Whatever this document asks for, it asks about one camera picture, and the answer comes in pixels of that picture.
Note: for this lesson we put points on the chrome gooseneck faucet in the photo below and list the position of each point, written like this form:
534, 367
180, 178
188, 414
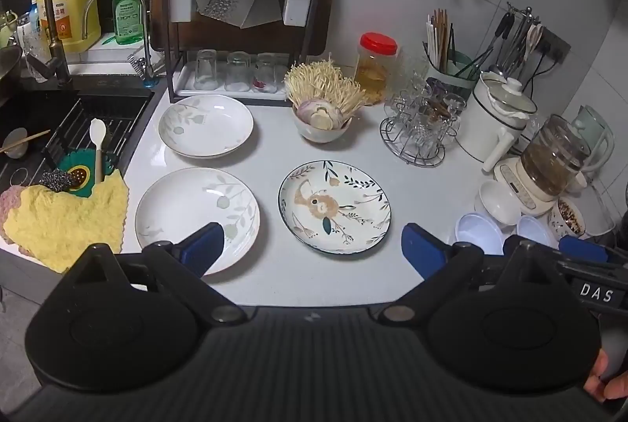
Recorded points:
147, 64

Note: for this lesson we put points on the blue rimmed floral plate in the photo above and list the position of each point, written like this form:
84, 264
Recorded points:
335, 206

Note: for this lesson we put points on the halved purple onion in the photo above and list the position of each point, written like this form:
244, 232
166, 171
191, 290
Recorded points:
321, 115

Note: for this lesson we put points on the green avocado shaped mat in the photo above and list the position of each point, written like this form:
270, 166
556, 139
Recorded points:
83, 162

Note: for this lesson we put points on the clear glass with red mark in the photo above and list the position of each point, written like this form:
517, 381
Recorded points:
267, 72

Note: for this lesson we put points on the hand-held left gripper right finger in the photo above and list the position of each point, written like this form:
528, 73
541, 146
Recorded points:
416, 250

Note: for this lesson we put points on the bunch of enoki mushrooms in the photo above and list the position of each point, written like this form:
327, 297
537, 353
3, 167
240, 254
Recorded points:
319, 81

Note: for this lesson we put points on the black wall socket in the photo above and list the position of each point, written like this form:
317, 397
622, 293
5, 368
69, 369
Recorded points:
554, 44

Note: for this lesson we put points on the white silicone spatula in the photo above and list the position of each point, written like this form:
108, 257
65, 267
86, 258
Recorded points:
97, 132

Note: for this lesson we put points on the person's right hand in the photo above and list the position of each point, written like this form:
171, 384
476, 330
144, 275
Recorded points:
602, 370

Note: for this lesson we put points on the pink dish cloth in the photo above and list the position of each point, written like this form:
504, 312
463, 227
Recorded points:
7, 206

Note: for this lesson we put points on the green dish soap bottle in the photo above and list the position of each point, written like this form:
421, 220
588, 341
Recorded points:
127, 17

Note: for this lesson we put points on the hanging kitchen utensils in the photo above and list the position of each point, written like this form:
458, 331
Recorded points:
515, 41

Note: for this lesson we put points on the white ceramic bowl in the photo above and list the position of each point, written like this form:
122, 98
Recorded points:
498, 201

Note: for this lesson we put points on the pale green container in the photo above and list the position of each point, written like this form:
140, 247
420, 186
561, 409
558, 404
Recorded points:
596, 132

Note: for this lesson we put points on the red lidded glass jar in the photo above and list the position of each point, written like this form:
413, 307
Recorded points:
377, 64

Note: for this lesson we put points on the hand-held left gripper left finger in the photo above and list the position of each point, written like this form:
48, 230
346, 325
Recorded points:
207, 245

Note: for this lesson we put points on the clear drinking glass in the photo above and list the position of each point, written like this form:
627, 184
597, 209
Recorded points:
206, 68
238, 71

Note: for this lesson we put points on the dark kitchen faucet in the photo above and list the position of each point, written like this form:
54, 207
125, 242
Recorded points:
56, 54

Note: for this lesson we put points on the white electric cooking pot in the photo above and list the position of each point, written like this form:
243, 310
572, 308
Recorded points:
485, 127

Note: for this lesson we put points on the steel wool scrubber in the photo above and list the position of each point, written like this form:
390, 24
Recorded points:
55, 181

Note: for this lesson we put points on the grey bowl with brown rim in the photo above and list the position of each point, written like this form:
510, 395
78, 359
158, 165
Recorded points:
321, 135

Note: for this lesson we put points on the wooden chopstick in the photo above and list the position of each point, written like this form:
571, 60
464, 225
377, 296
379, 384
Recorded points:
29, 138

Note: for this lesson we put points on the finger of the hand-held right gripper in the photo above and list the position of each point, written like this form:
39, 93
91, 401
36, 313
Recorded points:
515, 241
581, 248

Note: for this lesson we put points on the white leaf pattern plate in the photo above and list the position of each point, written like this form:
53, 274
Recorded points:
206, 127
196, 216

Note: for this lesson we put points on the pale green utensil holder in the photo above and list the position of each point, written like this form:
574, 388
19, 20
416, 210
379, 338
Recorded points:
458, 76

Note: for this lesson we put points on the yellow dish cloth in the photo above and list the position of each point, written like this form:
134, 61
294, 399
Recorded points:
64, 221

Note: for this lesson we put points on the glass kettle on cream base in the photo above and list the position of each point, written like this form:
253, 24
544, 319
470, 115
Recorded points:
549, 162

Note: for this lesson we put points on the speckled bowl of spices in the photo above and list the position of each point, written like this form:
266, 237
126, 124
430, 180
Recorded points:
569, 217

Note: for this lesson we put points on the black kitchen sink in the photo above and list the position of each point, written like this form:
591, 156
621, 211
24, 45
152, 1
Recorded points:
29, 108

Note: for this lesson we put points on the bundle of chopsticks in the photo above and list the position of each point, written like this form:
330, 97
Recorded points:
439, 34

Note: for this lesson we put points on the white drip tray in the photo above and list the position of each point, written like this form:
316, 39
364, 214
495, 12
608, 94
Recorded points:
184, 81

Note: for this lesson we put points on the translucent white plastic bowl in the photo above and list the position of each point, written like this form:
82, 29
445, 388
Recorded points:
478, 230
535, 229

